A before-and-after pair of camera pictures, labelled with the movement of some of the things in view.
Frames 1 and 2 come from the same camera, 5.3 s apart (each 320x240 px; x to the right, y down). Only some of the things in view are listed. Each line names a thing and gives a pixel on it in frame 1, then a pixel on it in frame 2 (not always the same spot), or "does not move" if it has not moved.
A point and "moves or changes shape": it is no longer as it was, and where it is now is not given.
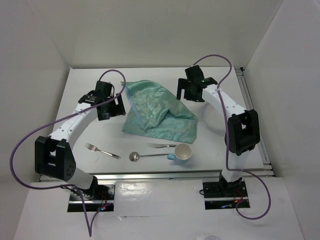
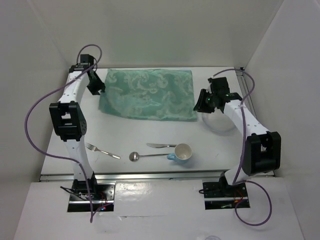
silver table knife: x=156 y=145 does not move
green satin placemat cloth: x=153 y=111 moves or changes shape
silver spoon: x=134 y=156 does not move
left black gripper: x=117 y=109 → x=94 y=90
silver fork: x=94 y=148 does not move
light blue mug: x=182 y=153 does not move
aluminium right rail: x=268 y=169 does not move
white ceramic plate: x=214 y=120 does not move
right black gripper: x=183 y=83 → x=200 y=105
